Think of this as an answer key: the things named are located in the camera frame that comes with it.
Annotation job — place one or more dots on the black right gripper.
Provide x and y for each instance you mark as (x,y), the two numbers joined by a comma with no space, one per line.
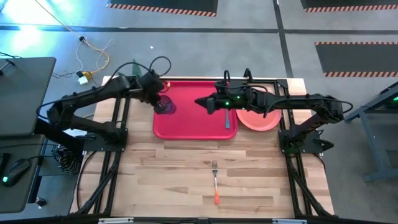
(231,101)

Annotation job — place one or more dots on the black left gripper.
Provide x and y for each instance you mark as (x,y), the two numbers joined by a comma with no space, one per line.
(151,87)

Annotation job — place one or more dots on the blue translucent faceted cup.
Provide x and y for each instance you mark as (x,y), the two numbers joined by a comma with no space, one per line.
(170,107)

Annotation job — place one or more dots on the orange round plate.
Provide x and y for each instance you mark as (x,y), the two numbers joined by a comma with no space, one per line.
(258,123)

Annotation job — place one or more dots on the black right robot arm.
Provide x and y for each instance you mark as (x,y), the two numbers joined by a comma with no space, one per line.
(295,101)

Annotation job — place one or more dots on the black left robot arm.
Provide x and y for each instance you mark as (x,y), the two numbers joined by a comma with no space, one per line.
(93,93)

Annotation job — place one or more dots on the red plastic tray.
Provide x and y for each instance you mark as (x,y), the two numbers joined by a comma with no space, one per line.
(192,124)

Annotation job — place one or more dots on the white power adapter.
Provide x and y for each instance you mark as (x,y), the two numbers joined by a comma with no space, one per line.
(83,81)

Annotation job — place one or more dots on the black mat hazard striped edge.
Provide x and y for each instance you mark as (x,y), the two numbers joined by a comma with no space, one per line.
(161,4)
(348,3)
(357,59)

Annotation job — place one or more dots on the small black plug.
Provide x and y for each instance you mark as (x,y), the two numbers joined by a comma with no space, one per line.
(81,38)

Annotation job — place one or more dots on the grey flat panel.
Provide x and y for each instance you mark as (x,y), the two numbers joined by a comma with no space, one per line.
(25,96)

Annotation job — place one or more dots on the small black caster wheel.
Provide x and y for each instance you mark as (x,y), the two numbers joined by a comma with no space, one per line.
(40,202)

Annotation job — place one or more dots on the black computer mouse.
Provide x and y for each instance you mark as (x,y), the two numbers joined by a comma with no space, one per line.
(15,171)

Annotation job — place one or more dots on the dark grey side desk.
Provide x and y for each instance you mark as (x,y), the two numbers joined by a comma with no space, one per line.
(18,199)

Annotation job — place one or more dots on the grey metal table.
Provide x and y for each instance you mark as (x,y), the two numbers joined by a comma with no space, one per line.
(372,140)

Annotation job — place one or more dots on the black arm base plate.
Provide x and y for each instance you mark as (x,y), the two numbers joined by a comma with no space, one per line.
(93,144)
(300,144)

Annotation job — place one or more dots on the black aluminium table frame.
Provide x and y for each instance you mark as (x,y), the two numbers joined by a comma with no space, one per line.
(282,84)

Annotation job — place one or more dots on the silver metal bracket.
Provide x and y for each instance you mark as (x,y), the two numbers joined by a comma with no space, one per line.
(289,221)
(115,220)

